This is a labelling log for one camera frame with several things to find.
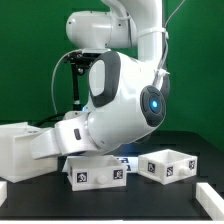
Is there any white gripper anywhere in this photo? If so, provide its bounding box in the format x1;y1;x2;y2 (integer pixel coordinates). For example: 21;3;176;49
30;111;99;159

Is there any white drawer cabinet box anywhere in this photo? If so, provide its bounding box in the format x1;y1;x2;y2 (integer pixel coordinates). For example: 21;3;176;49
0;122;58;183

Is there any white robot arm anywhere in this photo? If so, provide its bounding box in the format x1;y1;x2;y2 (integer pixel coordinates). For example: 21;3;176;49
31;0;169;159

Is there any white drawer tray left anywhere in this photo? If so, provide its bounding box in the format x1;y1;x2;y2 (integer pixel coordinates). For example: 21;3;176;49
62;155;127;191

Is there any white drawer tray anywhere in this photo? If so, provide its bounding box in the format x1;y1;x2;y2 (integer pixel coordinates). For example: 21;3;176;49
138;149;198;185
62;155;127;191

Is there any white drawer tray right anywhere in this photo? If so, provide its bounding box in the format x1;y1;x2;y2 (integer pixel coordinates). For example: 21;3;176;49
138;149;198;185

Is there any fiducial marker sheet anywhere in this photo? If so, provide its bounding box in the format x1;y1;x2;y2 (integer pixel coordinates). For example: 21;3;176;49
117;157;138;173

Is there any white border bar left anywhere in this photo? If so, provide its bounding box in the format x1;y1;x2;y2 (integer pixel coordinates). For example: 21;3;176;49
0;181;7;207

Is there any white border bar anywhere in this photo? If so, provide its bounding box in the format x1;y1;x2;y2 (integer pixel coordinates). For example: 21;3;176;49
0;181;7;207
196;182;224;221

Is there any white border bar right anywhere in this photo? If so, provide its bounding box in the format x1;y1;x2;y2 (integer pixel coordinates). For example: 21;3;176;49
196;182;224;221

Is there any black base cable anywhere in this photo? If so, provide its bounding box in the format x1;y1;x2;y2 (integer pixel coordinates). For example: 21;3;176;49
33;112;68;128

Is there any black camera stand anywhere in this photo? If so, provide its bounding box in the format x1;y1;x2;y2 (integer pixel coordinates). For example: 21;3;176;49
63;48;108;111

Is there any grey cable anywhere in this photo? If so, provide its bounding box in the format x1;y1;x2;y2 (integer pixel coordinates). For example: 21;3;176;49
50;49;83;116

